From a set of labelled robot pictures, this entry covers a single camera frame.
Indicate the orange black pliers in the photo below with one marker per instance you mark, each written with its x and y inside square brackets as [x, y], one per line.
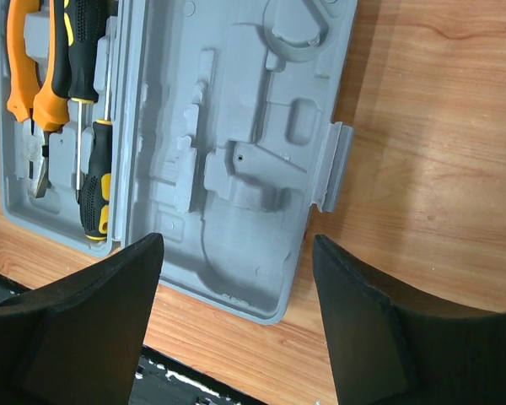
[40, 107]

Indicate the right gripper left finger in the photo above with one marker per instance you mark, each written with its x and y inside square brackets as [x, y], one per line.
[78, 340]

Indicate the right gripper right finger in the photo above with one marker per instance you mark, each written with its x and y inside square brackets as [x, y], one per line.
[391, 343]

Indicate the grey plastic tool case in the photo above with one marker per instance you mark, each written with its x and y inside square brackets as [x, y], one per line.
[223, 142]

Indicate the flathead screwdriver black yellow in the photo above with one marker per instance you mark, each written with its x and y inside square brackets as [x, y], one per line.
[95, 193]

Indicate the phillips screwdriver black yellow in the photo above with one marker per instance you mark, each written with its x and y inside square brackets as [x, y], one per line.
[85, 22]

